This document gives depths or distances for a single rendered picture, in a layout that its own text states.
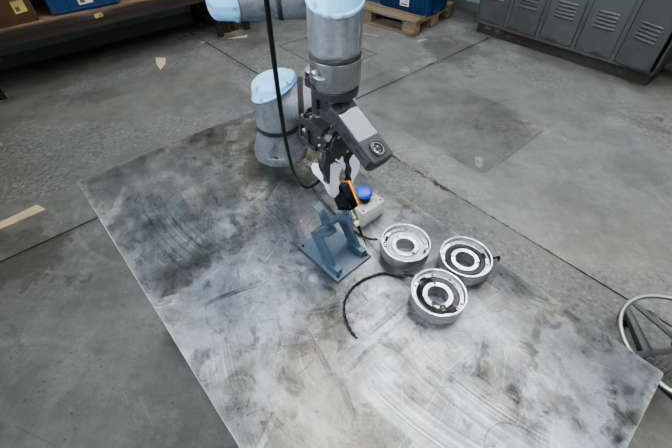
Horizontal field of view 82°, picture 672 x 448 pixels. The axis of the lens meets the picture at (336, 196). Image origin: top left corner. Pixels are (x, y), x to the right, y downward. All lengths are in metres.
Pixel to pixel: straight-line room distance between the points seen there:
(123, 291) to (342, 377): 1.42
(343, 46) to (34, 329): 1.79
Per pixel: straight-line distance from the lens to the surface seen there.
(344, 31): 0.54
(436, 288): 0.81
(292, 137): 1.06
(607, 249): 2.31
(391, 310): 0.79
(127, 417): 1.70
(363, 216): 0.88
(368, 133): 0.59
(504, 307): 0.85
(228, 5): 0.64
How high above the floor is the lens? 1.47
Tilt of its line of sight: 43 degrees down
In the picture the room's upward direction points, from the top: straight up
